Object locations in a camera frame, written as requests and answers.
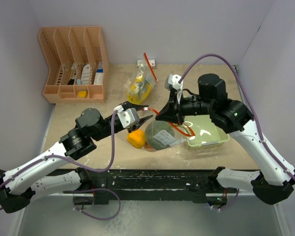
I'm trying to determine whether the netted green melon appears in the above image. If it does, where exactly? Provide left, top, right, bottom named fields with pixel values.
left=145, top=120, right=177, bottom=150

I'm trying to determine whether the purple cable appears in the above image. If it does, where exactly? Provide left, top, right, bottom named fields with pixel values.
left=0, top=109, right=121, bottom=221
left=178, top=54, right=295, bottom=212

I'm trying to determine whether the yellow bell pepper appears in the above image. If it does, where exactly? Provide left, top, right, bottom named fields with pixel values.
left=126, top=130, right=146, bottom=149

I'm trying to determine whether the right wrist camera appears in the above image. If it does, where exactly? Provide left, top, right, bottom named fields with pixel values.
left=165, top=74, right=183, bottom=104

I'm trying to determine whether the yellow item in organizer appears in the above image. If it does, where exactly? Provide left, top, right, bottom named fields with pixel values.
left=78, top=90, right=88, bottom=98

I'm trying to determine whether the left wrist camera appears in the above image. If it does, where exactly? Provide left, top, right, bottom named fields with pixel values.
left=114, top=105, right=140, bottom=128

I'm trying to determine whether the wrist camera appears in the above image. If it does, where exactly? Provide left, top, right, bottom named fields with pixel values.
left=114, top=105, right=140, bottom=128
left=165, top=74, right=183, bottom=104

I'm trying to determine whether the pale green plastic basket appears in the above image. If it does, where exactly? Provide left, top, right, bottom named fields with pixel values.
left=184, top=115, right=230, bottom=148

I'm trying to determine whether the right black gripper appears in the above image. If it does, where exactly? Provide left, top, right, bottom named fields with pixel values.
left=156, top=90, right=214, bottom=125

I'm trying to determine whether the peach desk organizer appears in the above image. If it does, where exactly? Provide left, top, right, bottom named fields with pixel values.
left=38, top=27, right=109, bottom=104

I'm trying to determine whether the black table edge rail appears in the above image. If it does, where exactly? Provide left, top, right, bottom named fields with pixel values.
left=45, top=167, right=264, bottom=205

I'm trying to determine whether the orange fruit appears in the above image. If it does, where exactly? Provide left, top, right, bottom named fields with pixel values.
left=145, top=143, right=153, bottom=149

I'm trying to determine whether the clear zip bag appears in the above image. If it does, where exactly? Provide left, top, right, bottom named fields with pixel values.
left=126, top=107, right=196, bottom=152
left=125, top=53, right=158, bottom=105

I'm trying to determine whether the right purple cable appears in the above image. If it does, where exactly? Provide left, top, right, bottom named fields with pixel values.
left=178, top=54, right=295, bottom=212

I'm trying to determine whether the yellow banana bunch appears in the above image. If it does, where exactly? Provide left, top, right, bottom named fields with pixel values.
left=127, top=76, right=153, bottom=105

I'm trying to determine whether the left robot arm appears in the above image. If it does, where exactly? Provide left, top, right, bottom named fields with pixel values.
left=0, top=104, right=150, bottom=213

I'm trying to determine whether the white blue box organizer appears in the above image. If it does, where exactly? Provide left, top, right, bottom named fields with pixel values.
left=93, top=61, right=104, bottom=85

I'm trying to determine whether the small green white box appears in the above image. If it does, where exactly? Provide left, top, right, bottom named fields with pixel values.
left=137, top=59, right=156, bottom=69

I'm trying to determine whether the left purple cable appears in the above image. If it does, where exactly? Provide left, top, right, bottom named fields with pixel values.
left=0, top=109, right=121, bottom=221

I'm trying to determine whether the white remote in organizer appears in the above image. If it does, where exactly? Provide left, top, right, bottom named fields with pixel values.
left=81, top=64, right=91, bottom=85

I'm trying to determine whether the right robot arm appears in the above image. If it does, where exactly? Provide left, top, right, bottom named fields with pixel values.
left=126, top=73, right=295, bottom=205

